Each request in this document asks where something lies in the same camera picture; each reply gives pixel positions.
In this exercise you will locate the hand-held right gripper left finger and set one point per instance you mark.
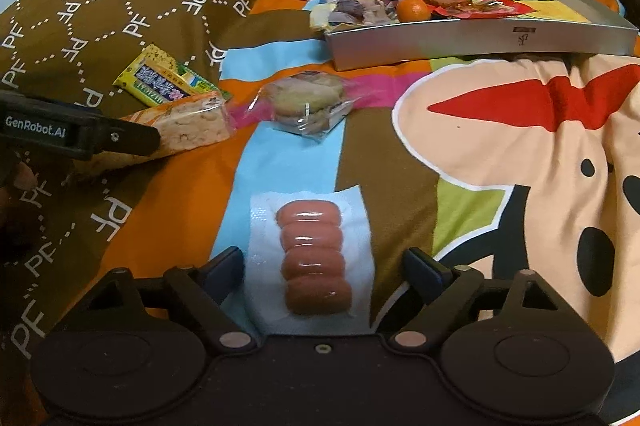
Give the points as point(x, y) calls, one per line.
point(227, 268)

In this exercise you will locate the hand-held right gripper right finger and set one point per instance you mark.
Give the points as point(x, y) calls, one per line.
point(425, 273)

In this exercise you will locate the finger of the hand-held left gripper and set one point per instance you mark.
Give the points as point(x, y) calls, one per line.
point(130, 136)

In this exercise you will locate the rice cracker bar packet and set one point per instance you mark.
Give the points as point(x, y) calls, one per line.
point(192, 125)

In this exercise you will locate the sausage packet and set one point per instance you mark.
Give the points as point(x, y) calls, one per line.
point(312, 256)

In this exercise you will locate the silver metal tray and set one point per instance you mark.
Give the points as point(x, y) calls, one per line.
point(450, 40)

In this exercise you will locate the orange mandarin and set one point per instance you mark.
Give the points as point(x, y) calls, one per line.
point(413, 9)

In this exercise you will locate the red snack packet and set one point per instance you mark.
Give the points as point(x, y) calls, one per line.
point(470, 3)

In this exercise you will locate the person's left hand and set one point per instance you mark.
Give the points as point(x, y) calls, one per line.
point(24, 178)

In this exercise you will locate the yellow snack packet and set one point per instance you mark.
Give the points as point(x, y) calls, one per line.
point(160, 80)

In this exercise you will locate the printed blanket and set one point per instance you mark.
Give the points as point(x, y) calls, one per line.
point(500, 165)

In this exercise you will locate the brown patterned pillow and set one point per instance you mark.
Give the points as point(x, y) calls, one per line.
point(125, 5)

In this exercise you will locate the clear cookie packet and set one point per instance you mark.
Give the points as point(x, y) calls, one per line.
point(305, 103)

